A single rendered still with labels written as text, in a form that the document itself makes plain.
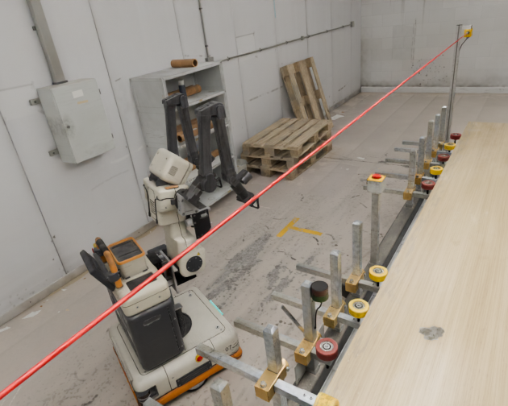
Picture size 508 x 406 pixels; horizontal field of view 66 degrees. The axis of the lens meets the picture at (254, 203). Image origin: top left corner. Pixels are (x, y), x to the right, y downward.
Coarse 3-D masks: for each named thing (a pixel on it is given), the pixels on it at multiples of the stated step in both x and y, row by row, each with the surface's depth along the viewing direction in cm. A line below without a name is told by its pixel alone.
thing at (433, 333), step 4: (420, 328) 143; (424, 328) 141; (428, 328) 141; (432, 328) 142; (436, 328) 142; (440, 328) 141; (420, 332) 141; (424, 332) 141; (428, 332) 140; (432, 332) 140; (436, 332) 139; (440, 332) 140; (444, 332) 140; (424, 336) 139; (428, 336) 138; (432, 336) 138; (436, 336) 139; (440, 336) 139
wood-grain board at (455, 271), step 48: (480, 144) 295; (432, 192) 236; (480, 192) 229; (432, 240) 192; (480, 240) 187; (384, 288) 165; (432, 288) 161; (480, 288) 158; (384, 336) 142; (480, 336) 137; (336, 384) 127; (384, 384) 125; (432, 384) 123; (480, 384) 121
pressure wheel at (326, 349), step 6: (318, 342) 142; (324, 342) 142; (330, 342) 142; (318, 348) 140; (324, 348) 140; (330, 348) 140; (336, 348) 139; (318, 354) 140; (324, 354) 137; (330, 354) 137; (336, 354) 139; (324, 360) 138; (330, 360) 138
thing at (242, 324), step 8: (240, 320) 164; (240, 328) 163; (248, 328) 160; (256, 328) 158; (280, 336) 153; (280, 344) 153; (288, 344) 150; (296, 344) 149; (312, 352) 144; (320, 360) 143
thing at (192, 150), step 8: (184, 96) 221; (184, 104) 222; (184, 112) 227; (184, 120) 229; (184, 128) 231; (192, 128) 233; (184, 136) 235; (192, 136) 235; (192, 144) 236; (192, 152) 237; (192, 160) 239
